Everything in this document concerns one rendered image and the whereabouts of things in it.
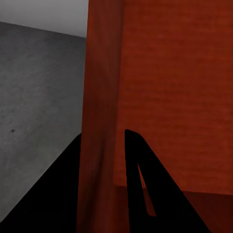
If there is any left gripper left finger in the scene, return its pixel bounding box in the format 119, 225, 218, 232
0, 134, 82, 233

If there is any storage box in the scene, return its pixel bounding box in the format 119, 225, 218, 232
76, 0, 233, 233

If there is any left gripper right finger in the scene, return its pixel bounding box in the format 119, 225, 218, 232
125, 129, 211, 233

